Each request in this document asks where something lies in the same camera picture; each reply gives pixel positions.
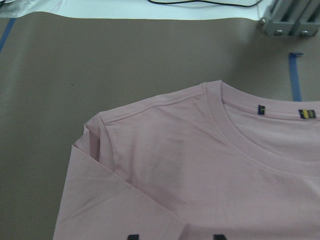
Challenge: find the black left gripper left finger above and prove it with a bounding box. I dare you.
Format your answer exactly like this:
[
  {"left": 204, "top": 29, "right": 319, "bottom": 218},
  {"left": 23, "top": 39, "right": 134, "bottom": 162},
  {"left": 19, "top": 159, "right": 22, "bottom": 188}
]
[{"left": 126, "top": 231, "right": 140, "bottom": 240}]

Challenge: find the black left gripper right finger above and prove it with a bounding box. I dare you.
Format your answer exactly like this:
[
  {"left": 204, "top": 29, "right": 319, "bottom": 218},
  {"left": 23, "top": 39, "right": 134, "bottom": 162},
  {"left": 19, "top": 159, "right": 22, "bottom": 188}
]
[{"left": 213, "top": 227, "right": 232, "bottom": 240}]

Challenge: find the pink Snoopy t-shirt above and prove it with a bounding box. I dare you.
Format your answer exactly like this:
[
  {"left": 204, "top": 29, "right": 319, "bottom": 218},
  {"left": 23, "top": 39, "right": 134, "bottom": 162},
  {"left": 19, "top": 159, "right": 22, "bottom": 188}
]
[{"left": 53, "top": 80, "right": 320, "bottom": 240}]

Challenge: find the aluminium frame post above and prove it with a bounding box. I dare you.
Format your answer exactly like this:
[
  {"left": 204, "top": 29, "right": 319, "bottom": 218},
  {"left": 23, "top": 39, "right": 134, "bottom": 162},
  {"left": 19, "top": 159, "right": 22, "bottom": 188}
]
[{"left": 259, "top": 0, "right": 320, "bottom": 37}]

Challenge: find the black cable on white table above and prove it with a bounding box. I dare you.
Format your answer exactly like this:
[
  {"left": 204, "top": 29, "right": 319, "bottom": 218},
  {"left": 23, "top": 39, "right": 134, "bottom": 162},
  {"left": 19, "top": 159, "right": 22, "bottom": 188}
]
[{"left": 147, "top": 0, "right": 262, "bottom": 8}]

